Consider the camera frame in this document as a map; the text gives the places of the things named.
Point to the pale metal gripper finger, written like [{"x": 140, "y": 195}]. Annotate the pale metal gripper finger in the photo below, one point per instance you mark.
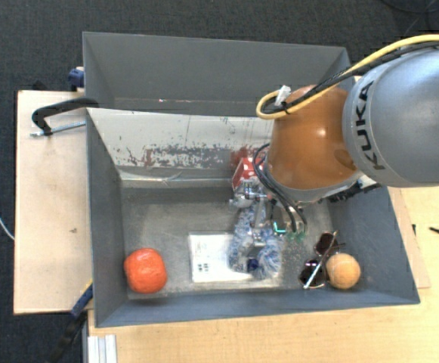
[
  {"x": 250, "y": 252},
  {"x": 258, "y": 237}
]

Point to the white flat box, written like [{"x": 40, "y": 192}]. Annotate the white flat box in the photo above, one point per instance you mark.
[{"x": 209, "y": 257}]

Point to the red box with white dots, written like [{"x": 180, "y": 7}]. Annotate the red box with white dots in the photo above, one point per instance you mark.
[{"x": 242, "y": 172}]

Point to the dark sunglasses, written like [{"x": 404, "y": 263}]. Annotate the dark sunglasses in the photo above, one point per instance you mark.
[{"x": 319, "y": 267}]

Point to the tan ball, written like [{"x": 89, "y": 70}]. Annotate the tan ball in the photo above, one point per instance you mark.
[{"x": 343, "y": 270}]

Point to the orange toy fruit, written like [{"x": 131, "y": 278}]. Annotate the orange toy fruit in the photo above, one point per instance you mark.
[{"x": 145, "y": 270}]

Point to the small black screw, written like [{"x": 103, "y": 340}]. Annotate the small black screw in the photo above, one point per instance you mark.
[{"x": 436, "y": 230}]

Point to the grey metal bin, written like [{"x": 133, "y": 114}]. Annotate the grey metal bin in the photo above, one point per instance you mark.
[{"x": 158, "y": 70}]

